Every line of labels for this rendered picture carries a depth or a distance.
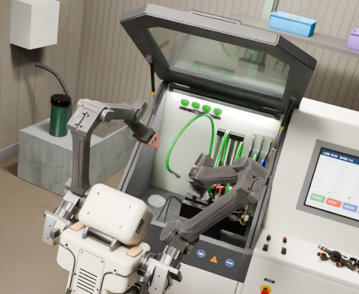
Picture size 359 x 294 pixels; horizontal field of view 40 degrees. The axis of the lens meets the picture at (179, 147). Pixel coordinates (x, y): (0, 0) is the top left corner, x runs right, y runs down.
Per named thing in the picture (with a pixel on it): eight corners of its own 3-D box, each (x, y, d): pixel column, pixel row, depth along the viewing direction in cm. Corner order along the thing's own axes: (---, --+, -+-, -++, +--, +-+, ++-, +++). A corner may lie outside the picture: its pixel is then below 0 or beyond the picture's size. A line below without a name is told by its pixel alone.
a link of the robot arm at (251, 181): (245, 181, 143) (269, 199, 146) (249, 151, 153) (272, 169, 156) (157, 244, 170) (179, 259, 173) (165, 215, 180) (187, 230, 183)
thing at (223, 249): (112, 240, 238) (116, 212, 231) (115, 235, 242) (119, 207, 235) (235, 280, 227) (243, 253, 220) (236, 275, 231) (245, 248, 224)
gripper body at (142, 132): (142, 127, 219) (133, 116, 214) (156, 131, 211) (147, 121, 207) (133, 138, 217) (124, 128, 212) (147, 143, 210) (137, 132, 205)
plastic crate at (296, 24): (314, 34, 368) (318, 20, 364) (309, 37, 349) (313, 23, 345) (274, 23, 378) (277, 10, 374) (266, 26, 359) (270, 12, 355)
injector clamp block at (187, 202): (176, 227, 250) (181, 202, 244) (181, 217, 259) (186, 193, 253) (240, 248, 244) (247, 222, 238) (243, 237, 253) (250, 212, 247)
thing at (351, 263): (314, 262, 218) (318, 252, 216) (315, 249, 228) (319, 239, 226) (366, 278, 214) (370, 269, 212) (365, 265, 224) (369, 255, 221)
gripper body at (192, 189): (211, 177, 205) (208, 171, 198) (200, 199, 202) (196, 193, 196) (198, 172, 208) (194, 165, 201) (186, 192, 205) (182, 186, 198)
